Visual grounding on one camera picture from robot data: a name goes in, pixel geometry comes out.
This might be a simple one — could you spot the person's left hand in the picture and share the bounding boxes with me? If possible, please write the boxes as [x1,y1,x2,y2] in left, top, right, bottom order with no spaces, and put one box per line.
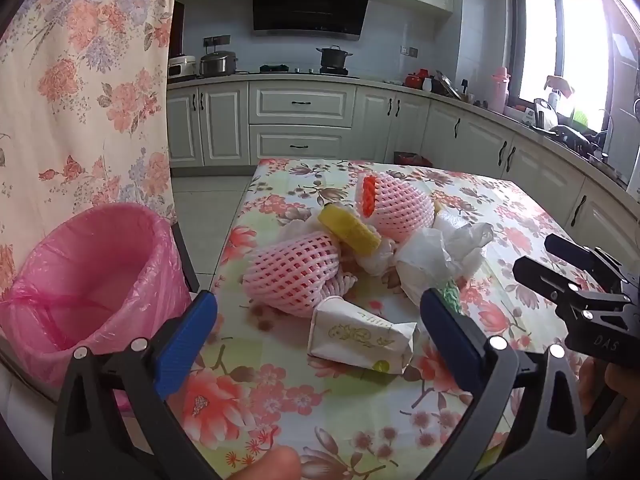
[235,447,302,480]

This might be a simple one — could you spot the window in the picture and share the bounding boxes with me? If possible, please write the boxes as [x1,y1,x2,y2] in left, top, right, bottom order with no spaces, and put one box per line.
[510,0,613,131]

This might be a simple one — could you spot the white plastic bag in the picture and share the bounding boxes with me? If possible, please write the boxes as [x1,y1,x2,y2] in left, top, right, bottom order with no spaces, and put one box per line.
[394,210,496,307]

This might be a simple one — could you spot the pink foam fruit net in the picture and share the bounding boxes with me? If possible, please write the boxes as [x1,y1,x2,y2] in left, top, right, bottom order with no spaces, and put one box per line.
[357,172,436,243]
[242,231,346,318]

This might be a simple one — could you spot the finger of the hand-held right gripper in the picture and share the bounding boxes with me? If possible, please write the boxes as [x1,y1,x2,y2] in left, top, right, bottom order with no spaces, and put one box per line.
[544,232,626,281]
[512,256,632,318]

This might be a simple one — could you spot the black range hood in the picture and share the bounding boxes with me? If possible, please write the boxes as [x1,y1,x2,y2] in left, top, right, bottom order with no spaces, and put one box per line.
[250,0,375,41]

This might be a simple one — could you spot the black cooking pot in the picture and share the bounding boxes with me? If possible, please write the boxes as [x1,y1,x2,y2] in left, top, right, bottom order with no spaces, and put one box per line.
[316,46,353,70]

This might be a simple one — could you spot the green foam net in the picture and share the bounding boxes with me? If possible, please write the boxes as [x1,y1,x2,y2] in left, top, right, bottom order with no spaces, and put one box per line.
[434,280,461,312]

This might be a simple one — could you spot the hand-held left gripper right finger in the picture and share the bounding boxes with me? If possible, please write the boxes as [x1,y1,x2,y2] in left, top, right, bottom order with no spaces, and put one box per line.
[420,287,588,480]

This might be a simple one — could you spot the pink thermos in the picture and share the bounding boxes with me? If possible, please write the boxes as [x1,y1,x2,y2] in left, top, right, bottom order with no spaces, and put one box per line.
[487,66,512,112]

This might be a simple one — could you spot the white foam net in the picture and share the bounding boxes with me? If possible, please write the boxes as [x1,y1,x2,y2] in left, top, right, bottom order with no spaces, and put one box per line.
[319,269,360,312]

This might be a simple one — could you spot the floral curtain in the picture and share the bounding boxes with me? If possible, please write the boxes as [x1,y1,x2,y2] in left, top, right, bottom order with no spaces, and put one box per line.
[0,0,183,303]

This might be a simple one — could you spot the bin with pink bag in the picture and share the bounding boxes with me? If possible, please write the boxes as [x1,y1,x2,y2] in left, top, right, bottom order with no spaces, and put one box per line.
[0,202,193,391]

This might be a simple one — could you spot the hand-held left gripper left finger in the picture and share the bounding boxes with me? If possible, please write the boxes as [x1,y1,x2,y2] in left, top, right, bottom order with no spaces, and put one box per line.
[52,290,221,480]

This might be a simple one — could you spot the orange foam net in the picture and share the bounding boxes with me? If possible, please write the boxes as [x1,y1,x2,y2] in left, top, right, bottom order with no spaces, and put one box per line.
[357,175,377,218]

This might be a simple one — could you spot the white kitchen appliance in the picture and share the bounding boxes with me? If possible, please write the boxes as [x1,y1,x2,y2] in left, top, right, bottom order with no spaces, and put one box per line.
[167,55,197,81]

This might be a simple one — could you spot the person's right hand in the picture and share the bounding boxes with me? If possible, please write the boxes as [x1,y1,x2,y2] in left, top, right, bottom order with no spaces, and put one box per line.
[578,359,605,415]

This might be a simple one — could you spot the silver rice cooker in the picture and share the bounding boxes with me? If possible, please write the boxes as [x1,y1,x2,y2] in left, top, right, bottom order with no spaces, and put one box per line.
[200,50,238,77]

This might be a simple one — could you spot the white lower cabinets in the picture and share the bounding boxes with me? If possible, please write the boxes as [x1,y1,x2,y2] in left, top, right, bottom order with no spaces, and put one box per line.
[167,80,640,271]

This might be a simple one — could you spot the dark bin with red bag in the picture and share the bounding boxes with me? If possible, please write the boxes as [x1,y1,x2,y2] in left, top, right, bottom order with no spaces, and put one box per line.
[394,151,433,168]

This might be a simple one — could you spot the black metal stand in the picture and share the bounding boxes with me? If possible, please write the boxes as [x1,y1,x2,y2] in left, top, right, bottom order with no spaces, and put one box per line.
[172,220,201,293]

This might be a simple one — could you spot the yellow sponge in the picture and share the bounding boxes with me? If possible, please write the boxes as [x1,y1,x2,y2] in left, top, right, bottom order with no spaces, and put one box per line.
[318,203,383,256]

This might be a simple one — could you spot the floral tablecloth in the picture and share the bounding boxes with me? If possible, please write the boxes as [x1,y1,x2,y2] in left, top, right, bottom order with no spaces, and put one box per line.
[165,157,621,480]

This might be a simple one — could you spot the black gas stove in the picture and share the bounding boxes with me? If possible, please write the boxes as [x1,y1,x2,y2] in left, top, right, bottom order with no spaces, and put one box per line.
[260,62,351,77]

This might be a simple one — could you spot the white paper carton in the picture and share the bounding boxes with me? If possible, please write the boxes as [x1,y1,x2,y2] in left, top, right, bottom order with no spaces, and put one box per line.
[307,296,418,376]

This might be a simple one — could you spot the metal pot lid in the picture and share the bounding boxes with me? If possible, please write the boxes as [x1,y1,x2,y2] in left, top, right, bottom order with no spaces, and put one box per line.
[435,70,463,101]

